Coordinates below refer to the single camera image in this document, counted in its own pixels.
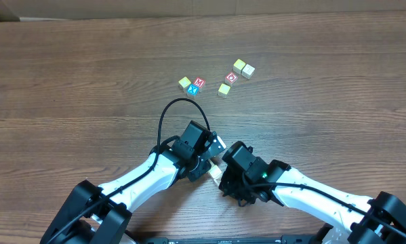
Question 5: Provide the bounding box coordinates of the yellow S wooden block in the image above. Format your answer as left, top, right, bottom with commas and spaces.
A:
208, 165, 222, 179

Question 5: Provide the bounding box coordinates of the leaf picture wooden block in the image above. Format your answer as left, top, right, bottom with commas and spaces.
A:
214, 178, 221, 186

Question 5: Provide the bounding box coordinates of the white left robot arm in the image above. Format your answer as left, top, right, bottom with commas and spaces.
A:
41, 149, 214, 243

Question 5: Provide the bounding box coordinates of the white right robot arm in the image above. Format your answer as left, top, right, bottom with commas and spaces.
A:
219, 159, 406, 243

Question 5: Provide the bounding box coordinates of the blue X wooden block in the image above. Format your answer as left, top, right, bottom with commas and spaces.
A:
186, 84, 199, 98

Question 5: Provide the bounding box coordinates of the red M wooden block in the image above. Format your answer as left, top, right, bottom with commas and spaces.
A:
193, 77, 206, 92

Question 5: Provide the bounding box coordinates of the yellow block beside M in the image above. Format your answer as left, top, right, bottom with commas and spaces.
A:
178, 77, 192, 92

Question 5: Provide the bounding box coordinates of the red top wooden block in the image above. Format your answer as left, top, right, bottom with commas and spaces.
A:
224, 72, 238, 86

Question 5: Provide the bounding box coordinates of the plain cream wooden block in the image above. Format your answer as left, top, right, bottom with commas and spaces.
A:
241, 64, 255, 79

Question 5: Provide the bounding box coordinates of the yellow top wooden block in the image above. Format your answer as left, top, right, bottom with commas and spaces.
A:
232, 59, 246, 74

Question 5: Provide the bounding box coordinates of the cardboard backdrop panel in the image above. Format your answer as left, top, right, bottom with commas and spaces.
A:
0, 0, 406, 21

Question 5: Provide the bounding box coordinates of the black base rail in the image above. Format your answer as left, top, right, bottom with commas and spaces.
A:
121, 230, 323, 244

